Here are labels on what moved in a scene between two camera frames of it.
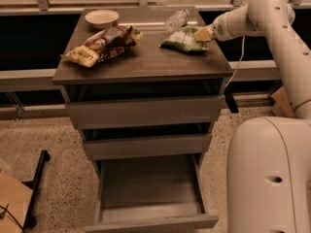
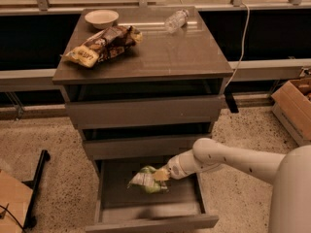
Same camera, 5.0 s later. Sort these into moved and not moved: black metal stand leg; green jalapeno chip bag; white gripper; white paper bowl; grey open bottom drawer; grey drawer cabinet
Moved: white gripper; green jalapeno chip bag
Not moved: black metal stand leg; white paper bowl; grey drawer cabinet; grey open bottom drawer
